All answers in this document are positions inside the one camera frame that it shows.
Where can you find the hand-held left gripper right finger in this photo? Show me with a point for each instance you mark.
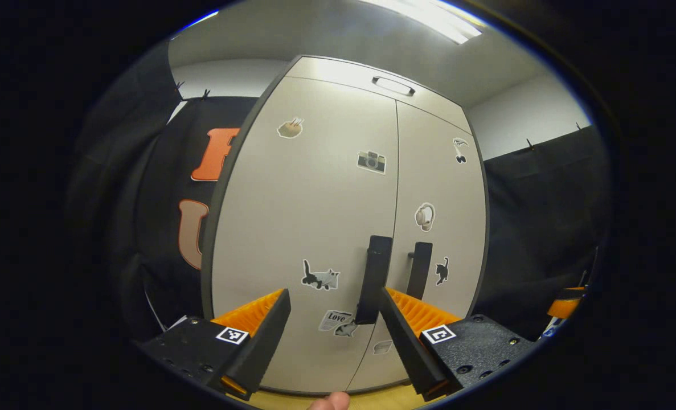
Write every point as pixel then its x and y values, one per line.
pixel 406 347

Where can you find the white drawer front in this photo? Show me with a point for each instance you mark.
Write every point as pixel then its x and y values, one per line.
pixel 338 71

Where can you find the white cabinet door camera sticker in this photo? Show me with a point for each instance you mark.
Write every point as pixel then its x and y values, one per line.
pixel 303 216

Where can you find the white cabinet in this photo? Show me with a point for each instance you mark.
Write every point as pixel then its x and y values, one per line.
pixel 206 267

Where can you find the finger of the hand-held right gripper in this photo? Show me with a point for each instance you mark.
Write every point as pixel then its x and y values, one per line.
pixel 565 307

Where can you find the black backdrop cloth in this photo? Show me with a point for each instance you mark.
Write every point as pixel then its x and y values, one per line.
pixel 155 228
pixel 543 228

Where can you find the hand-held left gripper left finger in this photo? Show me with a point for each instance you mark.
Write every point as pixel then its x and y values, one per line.
pixel 261 347

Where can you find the ceiling light panel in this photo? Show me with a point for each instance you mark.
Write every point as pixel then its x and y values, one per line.
pixel 429 20

